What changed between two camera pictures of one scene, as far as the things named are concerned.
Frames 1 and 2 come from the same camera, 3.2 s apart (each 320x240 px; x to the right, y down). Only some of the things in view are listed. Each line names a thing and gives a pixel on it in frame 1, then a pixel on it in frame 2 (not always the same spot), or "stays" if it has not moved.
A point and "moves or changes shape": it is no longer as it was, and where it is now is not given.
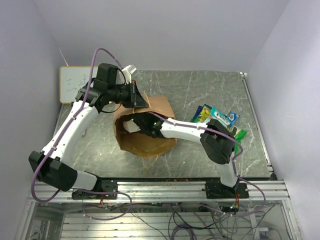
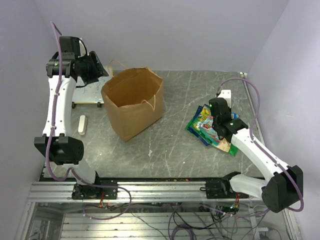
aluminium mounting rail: [166, 190] stays
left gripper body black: [127, 95] to [91, 71]
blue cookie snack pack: [233, 117] stays
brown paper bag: [141, 144] moves or changes shape
